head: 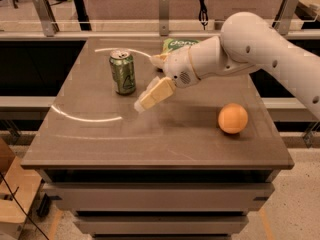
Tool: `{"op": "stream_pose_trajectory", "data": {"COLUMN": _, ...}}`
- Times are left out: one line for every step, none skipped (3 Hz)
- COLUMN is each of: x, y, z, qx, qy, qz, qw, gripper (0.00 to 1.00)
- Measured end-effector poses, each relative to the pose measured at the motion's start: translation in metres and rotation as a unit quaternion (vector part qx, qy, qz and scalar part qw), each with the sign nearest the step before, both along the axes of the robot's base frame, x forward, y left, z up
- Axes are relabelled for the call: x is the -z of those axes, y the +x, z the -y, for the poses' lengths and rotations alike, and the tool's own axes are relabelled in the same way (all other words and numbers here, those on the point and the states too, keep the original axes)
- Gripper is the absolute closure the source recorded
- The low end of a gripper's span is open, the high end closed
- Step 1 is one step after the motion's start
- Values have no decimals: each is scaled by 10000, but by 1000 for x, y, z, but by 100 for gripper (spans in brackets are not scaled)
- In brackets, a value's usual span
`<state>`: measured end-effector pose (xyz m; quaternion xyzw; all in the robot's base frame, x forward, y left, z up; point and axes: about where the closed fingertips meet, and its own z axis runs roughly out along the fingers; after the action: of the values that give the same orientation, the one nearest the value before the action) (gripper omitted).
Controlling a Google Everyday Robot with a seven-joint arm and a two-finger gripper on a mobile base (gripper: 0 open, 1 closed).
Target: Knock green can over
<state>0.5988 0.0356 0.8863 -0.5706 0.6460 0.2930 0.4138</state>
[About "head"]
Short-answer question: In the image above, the cardboard box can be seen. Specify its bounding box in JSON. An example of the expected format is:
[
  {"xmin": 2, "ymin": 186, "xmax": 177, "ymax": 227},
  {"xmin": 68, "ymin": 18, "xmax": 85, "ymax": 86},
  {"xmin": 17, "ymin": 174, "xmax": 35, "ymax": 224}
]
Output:
[{"xmin": 0, "ymin": 139, "xmax": 41, "ymax": 240}]

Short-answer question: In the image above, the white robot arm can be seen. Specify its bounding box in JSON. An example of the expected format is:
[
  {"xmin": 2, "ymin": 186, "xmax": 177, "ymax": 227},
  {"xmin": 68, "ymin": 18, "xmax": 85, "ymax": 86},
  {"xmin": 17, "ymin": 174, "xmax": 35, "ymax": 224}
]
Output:
[{"xmin": 134, "ymin": 12, "xmax": 320, "ymax": 119}]

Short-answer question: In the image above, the green snack bag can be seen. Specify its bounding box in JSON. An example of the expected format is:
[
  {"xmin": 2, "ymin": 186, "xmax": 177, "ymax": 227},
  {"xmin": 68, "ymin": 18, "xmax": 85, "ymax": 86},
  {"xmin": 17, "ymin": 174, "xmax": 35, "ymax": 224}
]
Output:
[{"xmin": 162, "ymin": 38, "xmax": 199, "ymax": 53}]

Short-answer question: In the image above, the right metal railing post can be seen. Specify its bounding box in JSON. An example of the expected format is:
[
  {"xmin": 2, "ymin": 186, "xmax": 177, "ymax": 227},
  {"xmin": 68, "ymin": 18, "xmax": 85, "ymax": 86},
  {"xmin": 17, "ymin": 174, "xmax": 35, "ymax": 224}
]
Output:
[{"xmin": 275, "ymin": 0, "xmax": 299, "ymax": 35}]

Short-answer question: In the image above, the grey drawer cabinet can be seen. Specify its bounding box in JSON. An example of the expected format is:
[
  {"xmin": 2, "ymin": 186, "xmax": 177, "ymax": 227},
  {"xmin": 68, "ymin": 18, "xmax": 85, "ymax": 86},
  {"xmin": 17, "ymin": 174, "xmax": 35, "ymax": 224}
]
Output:
[{"xmin": 23, "ymin": 38, "xmax": 293, "ymax": 240}]

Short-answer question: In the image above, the green soda can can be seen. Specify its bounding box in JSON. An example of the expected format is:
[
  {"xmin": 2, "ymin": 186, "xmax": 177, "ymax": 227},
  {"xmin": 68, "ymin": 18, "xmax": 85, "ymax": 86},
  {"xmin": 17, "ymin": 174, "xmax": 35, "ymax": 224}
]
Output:
[{"xmin": 109, "ymin": 49, "xmax": 136, "ymax": 95}]

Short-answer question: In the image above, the metal railing post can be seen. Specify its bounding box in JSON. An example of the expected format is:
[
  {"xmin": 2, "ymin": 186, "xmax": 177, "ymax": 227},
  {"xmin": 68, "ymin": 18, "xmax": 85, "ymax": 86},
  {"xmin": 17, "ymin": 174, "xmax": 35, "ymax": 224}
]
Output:
[
  {"xmin": 275, "ymin": 0, "xmax": 299, "ymax": 35},
  {"xmin": 32, "ymin": 0, "xmax": 59, "ymax": 37},
  {"xmin": 159, "ymin": 0, "xmax": 169, "ymax": 36}
]

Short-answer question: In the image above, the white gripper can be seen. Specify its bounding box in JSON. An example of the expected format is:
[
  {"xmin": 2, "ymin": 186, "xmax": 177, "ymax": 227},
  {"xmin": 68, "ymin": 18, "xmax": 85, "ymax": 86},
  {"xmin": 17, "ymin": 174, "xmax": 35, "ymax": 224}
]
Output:
[{"xmin": 134, "ymin": 46, "xmax": 200, "ymax": 113}]

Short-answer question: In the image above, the middle metal railing post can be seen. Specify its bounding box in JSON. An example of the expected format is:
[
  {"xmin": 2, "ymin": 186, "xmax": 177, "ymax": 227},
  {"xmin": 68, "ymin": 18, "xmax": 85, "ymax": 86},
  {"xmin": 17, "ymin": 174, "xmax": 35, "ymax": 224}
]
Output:
[{"xmin": 159, "ymin": 0, "xmax": 169, "ymax": 36}]

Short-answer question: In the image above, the horizontal metal rail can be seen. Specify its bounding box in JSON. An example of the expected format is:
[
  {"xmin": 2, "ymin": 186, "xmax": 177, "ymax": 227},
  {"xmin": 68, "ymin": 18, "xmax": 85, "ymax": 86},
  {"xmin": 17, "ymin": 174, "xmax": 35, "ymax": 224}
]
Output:
[{"xmin": 0, "ymin": 29, "xmax": 320, "ymax": 40}]

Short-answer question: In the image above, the orange ball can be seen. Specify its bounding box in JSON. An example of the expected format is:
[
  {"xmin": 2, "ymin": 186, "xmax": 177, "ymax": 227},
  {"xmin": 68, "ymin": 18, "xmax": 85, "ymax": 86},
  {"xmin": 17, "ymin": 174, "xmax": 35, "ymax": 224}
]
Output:
[{"xmin": 218, "ymin": 103, "xmax": 248, "ymax": 134}]

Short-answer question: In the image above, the left metal railing post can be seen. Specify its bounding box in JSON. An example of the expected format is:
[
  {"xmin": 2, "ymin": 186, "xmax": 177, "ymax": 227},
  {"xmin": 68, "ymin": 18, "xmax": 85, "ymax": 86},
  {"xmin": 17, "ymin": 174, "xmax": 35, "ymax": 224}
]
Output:
[{"xmin": 32, "ymin": 0, "xmax": 59, "ymax": 37}]

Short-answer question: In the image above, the black floor cable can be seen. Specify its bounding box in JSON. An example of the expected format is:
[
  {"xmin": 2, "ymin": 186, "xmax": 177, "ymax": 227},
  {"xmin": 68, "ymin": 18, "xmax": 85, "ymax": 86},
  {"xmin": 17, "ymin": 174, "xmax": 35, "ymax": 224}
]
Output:
[{"xmin": 0, "ymin": 174, "xmax": 50, "ymax": 240}]

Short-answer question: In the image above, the black hanging cable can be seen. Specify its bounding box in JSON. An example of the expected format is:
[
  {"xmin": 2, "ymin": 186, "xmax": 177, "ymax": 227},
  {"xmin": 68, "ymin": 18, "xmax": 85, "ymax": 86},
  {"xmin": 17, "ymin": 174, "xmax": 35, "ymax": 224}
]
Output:
[{"xmin": 197, "ymin": 0, "xmax": 209, "ymax": 31}]

